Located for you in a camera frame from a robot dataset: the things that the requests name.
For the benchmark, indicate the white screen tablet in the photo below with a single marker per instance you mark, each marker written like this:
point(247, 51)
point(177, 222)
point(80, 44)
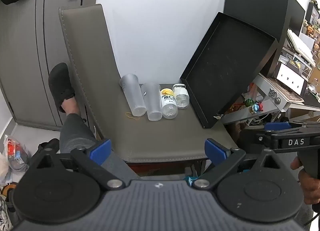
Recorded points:
point(290, 77)

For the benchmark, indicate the tall frosted plastic cup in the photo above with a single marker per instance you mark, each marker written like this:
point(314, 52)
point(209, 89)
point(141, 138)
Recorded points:
point(133, 96)
point(151, 103)

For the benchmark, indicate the clear bottle with yellow label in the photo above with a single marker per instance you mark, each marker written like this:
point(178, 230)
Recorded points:
point(168, 104)

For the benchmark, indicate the grey leather chair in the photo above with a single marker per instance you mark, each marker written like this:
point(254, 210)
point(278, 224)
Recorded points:
point(162, 138)

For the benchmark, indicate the plastic bag with red print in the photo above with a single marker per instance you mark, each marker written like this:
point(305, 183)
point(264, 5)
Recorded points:
point(13, 153)

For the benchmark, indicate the person's leg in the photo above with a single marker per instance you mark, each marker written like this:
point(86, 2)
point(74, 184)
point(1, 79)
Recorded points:
point(75, 131)

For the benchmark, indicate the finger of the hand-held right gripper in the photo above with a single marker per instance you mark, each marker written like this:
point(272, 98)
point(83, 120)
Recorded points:
point(276, 126)
point(265, 140)

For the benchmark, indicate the grey door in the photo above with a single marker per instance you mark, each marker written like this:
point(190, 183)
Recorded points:
point(25, 58)

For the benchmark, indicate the patterned sneaker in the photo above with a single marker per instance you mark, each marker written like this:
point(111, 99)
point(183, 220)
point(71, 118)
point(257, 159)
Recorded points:
point(4, 211)

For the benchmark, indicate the person's right hand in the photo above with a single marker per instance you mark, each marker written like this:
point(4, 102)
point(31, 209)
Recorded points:
point(308, 188)

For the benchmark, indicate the white desk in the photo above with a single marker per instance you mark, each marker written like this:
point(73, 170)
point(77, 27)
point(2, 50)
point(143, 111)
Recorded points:
point(267, 88)

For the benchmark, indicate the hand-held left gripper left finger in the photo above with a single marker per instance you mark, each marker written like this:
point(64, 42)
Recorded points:
point(100, 150)

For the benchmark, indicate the yellow rubber band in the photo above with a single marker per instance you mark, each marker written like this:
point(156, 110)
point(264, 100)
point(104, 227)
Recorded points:
point(127, 116)

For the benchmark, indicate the small clear glass bottle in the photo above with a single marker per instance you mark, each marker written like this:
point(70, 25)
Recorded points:
point(181, 96)

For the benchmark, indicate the black rectangular tray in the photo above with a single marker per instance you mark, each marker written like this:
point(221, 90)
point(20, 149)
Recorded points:
point(225, 70)

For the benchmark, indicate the black slipper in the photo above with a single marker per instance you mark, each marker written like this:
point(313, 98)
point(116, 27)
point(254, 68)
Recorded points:
point(58, 83)

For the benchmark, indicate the blue and red toy figure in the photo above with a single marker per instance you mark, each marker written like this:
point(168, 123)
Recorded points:
point(257, 107)

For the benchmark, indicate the white keyboard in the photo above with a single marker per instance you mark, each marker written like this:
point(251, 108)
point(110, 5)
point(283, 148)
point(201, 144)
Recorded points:
point(300, 45)

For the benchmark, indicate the watermelon toy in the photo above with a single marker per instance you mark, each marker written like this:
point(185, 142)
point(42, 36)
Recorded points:
point(248, 102)

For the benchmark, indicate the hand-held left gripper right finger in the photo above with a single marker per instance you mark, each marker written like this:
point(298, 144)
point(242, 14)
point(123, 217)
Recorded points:
point(214, 150)

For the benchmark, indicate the framed picture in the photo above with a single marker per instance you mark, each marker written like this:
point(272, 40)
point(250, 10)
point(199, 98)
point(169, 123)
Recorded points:
point(313, 14)

